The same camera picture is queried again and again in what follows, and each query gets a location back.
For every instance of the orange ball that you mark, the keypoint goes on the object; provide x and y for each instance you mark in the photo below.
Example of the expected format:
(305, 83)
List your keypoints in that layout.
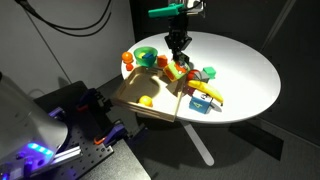
(127, 57)

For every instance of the green bowl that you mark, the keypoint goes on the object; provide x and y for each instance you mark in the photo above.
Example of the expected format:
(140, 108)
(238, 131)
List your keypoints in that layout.
(150, 62)

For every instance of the green block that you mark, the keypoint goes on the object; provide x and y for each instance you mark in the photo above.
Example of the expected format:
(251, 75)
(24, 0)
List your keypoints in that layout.
(209, 72)

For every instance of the maroon block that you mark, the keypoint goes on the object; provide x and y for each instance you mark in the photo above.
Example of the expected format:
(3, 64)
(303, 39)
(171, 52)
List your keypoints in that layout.
(187, 90)

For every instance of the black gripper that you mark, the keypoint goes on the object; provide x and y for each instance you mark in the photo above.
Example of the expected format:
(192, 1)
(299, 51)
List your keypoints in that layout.
(178, 35)

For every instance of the blue toy piece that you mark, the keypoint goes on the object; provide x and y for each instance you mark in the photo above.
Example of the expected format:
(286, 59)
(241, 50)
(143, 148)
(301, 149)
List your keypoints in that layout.
(148, 56)

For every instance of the yellow ball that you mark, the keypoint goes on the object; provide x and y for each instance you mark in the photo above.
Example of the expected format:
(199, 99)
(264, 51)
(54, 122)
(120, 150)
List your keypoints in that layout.
(146, 101)

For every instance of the silver aluminium rail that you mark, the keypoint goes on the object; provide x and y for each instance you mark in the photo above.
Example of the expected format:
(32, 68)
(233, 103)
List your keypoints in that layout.
(65, 156)

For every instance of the purple orange clamp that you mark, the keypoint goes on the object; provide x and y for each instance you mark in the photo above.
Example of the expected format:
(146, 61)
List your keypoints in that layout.
(111, 133)
(88, 98)

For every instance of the multicoloured square plush toy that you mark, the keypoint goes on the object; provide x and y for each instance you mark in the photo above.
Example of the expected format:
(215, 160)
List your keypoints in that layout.
(173, 71)

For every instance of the orange cube block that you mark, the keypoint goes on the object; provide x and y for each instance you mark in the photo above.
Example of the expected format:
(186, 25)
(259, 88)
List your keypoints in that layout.
(162, 61)

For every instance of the yellow toy piece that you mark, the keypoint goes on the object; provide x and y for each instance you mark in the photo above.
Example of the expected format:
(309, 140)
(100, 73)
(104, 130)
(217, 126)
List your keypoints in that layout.
(142, 54)

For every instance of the black robot stand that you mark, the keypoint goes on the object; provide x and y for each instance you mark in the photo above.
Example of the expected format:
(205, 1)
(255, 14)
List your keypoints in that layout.
(130, 163)

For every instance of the blue number plush cube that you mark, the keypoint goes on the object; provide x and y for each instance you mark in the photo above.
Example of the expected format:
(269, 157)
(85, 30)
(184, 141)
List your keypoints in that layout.
(199, 105)

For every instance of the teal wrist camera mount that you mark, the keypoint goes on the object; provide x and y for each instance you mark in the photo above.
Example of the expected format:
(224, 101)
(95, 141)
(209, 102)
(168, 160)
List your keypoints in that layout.
(163, 12)

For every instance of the small orange toy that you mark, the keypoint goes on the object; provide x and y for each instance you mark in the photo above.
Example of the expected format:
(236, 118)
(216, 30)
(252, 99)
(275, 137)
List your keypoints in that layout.
(129, 67)

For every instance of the white table leg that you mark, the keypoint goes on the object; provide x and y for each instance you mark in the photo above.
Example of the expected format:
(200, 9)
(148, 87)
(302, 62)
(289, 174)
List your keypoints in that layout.
(198, 141)

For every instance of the yellow toy banana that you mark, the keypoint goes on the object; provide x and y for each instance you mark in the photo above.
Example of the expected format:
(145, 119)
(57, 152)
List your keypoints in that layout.
(206, 89)

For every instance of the grey block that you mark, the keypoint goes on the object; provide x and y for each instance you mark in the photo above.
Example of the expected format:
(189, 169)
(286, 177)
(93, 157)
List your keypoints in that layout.
(204, 77)

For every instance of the red ball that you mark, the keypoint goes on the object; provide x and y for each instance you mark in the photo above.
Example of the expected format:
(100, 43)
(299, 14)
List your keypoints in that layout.
(193, 74)

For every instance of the black perforated mounting board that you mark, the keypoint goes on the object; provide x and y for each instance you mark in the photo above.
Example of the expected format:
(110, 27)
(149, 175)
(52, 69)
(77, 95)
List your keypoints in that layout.
(83, 146)

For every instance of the wooden box tray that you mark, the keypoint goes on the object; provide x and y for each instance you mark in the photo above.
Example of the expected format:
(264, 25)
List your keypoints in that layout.
(140, 86)

